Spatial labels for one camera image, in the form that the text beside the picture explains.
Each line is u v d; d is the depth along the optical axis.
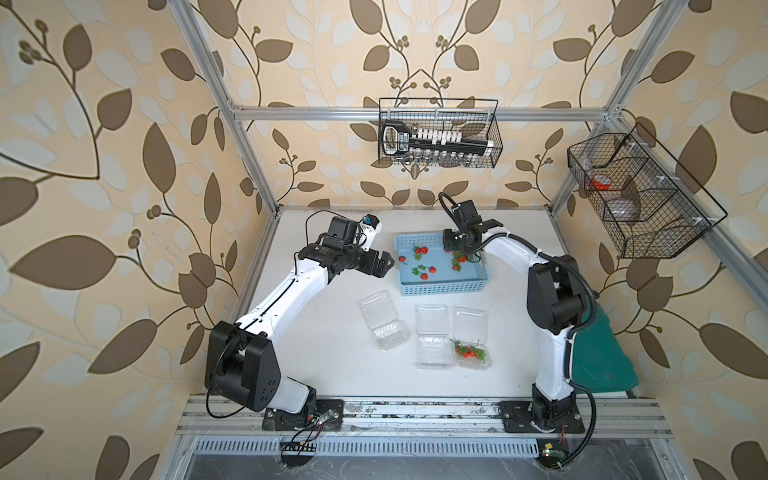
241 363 0.42
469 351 0.82
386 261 0.75
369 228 0.74
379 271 0.74
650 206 0.73
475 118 0.91
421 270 1.02
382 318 0.92
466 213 0.79
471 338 0.87
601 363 0.78
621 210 0.74
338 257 0.64
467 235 0.74
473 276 0.99
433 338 0.86
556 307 0.54
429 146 0.83
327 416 0.74
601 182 0.81
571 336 0.56
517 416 0.74
